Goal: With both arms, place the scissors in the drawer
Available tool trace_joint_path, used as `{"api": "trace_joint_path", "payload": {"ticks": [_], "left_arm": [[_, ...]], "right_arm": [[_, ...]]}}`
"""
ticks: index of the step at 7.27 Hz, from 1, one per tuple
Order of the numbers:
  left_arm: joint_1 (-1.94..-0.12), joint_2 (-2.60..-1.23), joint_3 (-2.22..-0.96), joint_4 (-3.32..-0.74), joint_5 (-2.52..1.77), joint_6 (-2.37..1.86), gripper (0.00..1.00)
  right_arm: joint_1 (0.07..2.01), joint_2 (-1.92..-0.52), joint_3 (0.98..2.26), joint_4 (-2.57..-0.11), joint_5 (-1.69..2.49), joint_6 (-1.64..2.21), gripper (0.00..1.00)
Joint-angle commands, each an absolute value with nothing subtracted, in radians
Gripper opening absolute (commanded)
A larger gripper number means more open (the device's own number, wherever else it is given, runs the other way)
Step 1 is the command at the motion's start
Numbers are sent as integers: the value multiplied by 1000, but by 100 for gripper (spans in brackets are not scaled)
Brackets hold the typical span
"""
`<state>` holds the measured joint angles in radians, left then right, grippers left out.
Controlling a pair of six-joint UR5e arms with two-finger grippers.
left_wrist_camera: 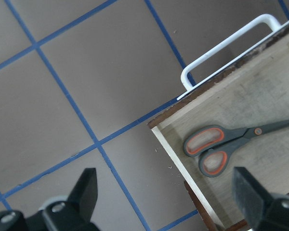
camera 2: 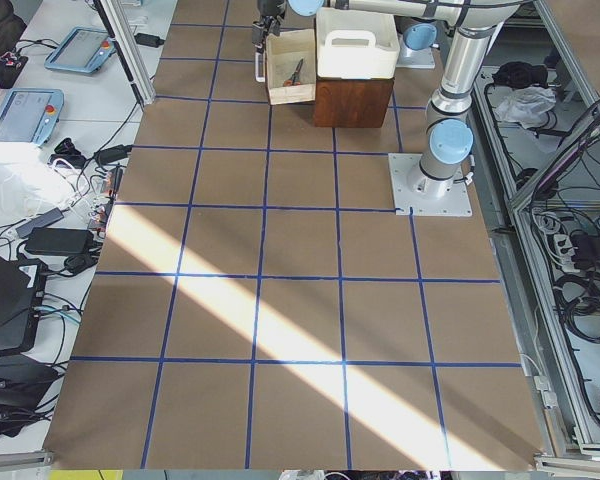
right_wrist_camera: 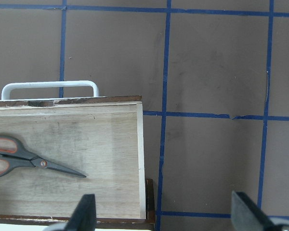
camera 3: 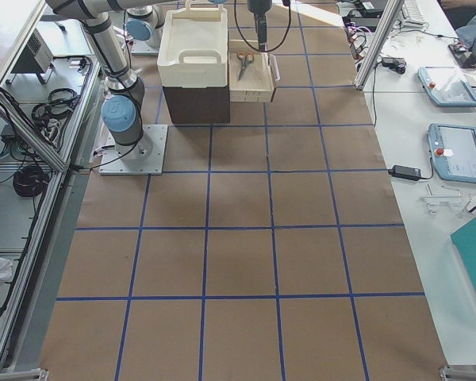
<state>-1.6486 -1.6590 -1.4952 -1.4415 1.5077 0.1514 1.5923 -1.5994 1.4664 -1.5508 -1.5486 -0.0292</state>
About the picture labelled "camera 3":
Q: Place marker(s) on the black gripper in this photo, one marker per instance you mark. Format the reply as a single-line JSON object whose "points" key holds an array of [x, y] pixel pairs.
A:
{"points": [[258, 6]]}

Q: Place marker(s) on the white drawer handle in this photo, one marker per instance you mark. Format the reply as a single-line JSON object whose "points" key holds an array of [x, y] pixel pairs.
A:
{"points": [[274, 68]]}

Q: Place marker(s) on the grey orange scissors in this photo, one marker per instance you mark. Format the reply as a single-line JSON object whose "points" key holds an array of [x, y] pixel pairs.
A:
{"points": [[245, 58]]}

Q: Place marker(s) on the wooden drawer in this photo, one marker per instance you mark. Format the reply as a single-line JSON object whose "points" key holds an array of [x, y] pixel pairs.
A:
{"points": [[257, 84]]}

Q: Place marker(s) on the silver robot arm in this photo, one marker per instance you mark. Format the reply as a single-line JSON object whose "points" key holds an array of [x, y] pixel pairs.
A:
{"points": [[144, 24], [123, 83]]}

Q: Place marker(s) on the cream plastic tray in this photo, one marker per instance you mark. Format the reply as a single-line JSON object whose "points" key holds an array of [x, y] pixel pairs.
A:
{"points": [[194, 47]]}

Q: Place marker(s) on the blue teach pendant far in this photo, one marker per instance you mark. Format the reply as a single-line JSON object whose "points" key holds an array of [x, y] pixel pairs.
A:
{"points": [[447, 86]]}

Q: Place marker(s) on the blue teach pendant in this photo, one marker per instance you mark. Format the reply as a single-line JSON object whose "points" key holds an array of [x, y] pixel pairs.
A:
{"points": [[453, 151], [447, 86]]}

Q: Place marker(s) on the black power adapter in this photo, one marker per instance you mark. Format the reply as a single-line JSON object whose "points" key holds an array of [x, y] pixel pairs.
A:
{"points": [[403, 172]]}

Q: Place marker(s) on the grey electronics box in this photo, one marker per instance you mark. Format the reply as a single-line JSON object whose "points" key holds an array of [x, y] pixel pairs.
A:
{"points": [[35, 58]]}

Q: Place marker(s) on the blue teach pendant near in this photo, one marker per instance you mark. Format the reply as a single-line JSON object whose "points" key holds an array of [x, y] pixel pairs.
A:
{"points": [[453, 151]]}

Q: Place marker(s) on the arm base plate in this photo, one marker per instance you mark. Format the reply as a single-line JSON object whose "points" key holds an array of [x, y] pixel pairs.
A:
{"points": [[142, 48], [146, 158]]}

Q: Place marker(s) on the aluminium frame post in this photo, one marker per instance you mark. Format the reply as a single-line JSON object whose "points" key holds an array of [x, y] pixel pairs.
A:
{"points": [[385, 25]]}

